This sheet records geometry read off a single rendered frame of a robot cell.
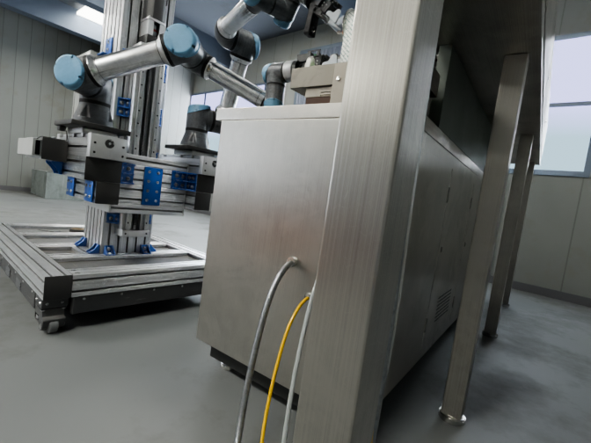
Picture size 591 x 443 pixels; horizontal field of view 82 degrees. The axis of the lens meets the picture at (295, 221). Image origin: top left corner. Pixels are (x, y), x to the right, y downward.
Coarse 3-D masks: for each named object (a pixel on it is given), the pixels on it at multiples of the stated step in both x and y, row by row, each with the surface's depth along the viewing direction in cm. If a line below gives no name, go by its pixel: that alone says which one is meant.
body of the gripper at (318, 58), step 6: (300, 54) 126; (306, 54) 124; (312, 54) 124; (318, 54) 119; (300, 60) 126; (306, 60) 124; (318, 60) 120; (324, 60) 122; (294, 66) 125; (300, 66) 126
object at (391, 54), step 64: (384, 0) 28; (384, 64) 28; (512, 64) 100; (384, 128) 28; (512, 128) 99; (384, 192) 28; (512, 192) 188; (320, 256) 32; (384, 256) 29; (512, 256) 266; (320, 320) 32; (384, 320) 32; (320, 384) 31; (448, 384) 108
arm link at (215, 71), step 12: (204, 60) 140; (204, 72) 141; (216, 72) 142; (228, 72) 142; (228, 84) 143; (240, 84) 142; (252, 84) 144; (240, 96) 146; (252, 96) 143; (264, 96) 143
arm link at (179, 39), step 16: (176, 32) 124; (192, 32) 126; (128, 48) 127; (144, 48) 127; (160, 48) 126; (176, 48) 125; (192, 48) 126; (64, 64) 123; (80, 64) 123; (96, 64) 126; (112, 64) 127; (128, 64) 127; (144, 64) 129; (160, 64) 131; (176, 64) 132; (192, 64) 136; (64, 80) 124; (80, 80) 124; (96, 80) 128
